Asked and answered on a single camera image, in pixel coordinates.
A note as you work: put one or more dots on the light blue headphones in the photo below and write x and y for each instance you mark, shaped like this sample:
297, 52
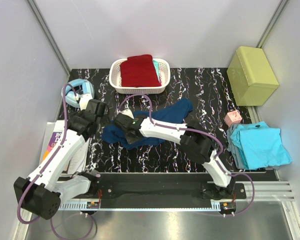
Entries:
69, 92

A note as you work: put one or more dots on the folded teal t shirt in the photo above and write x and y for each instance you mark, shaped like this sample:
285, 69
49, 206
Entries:
157, 69

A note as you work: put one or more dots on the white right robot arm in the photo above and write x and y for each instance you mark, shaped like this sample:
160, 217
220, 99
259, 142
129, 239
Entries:
197, 145

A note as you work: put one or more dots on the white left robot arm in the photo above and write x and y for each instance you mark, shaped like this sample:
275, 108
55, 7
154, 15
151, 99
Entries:
40, 193

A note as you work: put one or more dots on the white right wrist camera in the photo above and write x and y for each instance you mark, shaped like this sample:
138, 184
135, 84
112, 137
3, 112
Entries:
127, 112

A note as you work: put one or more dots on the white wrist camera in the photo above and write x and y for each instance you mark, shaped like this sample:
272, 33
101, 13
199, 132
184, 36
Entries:
127, 112
82, 100

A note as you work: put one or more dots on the navy blue t shirt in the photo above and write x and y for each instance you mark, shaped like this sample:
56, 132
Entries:
175, 114

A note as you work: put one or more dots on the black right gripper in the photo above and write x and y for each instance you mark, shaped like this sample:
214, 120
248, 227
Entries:
130, 140

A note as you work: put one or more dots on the Roald Dahl book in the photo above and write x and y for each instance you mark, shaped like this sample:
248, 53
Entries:
54, 139

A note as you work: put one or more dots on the yellow-green box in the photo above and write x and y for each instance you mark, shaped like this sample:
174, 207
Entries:
251, 77

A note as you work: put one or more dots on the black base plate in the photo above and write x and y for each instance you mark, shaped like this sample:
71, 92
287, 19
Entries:
188, 184

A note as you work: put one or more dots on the pink cube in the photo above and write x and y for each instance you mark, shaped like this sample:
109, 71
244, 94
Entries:
233, 117

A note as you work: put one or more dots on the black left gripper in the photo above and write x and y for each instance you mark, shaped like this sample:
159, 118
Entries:
100, 108

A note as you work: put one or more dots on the cyan t shirt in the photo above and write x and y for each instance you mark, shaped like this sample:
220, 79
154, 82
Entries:
259, 145

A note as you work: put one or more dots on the folded red t shirt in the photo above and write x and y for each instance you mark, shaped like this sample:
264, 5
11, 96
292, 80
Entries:
139, 72

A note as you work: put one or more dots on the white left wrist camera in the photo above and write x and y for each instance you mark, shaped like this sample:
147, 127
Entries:
82, 100

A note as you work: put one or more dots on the grey-blue t shirt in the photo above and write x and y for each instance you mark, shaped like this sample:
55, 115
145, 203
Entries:
239, 161

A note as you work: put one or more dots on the white plastic basket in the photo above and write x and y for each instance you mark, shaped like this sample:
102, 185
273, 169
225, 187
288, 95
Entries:
115, 79

